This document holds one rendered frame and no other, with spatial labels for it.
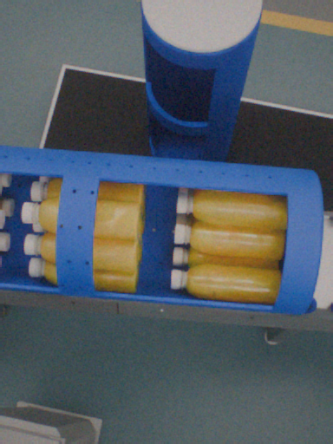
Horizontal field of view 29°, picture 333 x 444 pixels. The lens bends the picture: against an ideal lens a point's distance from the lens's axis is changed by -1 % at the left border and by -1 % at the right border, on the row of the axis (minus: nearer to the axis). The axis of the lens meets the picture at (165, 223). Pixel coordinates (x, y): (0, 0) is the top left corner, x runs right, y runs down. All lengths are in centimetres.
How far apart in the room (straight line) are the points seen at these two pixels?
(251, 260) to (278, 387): 108
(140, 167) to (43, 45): 161
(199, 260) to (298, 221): 26
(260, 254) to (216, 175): 20
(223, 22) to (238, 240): 53
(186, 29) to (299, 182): 50
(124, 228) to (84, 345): 122
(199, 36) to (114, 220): 53
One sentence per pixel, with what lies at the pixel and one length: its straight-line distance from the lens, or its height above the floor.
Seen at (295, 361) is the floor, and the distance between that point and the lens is 239.
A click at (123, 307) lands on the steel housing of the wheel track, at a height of 87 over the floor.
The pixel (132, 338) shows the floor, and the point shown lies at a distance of 236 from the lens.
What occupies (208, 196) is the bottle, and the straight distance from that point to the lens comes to 125.
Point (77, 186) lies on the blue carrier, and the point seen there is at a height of 123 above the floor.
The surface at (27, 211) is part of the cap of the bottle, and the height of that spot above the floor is 119.
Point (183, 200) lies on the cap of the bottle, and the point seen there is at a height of 114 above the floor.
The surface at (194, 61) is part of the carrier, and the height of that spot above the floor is 99.
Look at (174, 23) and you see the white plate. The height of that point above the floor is 104.
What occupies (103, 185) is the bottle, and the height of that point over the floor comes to 116.
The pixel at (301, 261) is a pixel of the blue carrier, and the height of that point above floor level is 122.
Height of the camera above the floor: 235
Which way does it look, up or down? 75 degrees down
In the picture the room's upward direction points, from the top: straight up
